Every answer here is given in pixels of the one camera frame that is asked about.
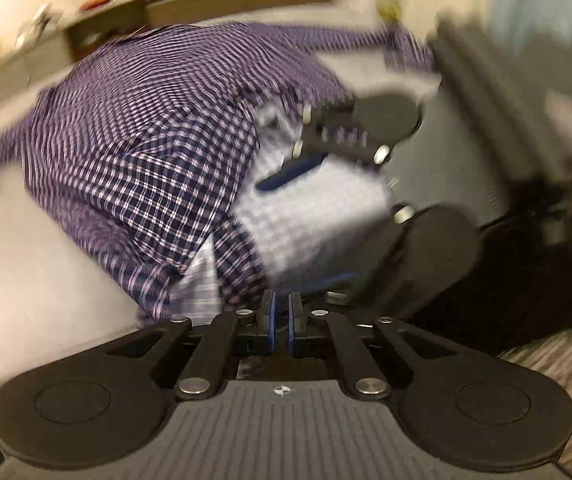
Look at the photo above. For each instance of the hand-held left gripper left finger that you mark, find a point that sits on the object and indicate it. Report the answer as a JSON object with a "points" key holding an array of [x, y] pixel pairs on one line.
{"points": [[269, 322]]}

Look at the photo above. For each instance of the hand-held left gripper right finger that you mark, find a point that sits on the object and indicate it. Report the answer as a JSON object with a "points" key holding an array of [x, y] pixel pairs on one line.
{"points": [[294, 322]]}

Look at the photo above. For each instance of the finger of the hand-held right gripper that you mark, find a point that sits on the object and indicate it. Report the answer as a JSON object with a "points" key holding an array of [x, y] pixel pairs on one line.
{"points": [[365, 282], [291, 172]]}

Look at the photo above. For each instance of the navy plaid shirt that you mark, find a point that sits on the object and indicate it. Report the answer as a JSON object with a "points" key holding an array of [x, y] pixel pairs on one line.
{"points": [[141, 135]]}

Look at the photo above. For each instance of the glass tea bottle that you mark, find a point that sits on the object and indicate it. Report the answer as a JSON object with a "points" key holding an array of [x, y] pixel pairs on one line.
{"points": [[388, 10]]}

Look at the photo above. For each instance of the long brown TV cabinet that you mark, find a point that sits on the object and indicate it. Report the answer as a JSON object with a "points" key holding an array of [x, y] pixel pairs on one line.
{"points": [[191, 7]]}

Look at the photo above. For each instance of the white and dark object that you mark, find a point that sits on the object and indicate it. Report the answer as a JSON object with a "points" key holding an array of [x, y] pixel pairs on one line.
{"points": [[38, 22]]}

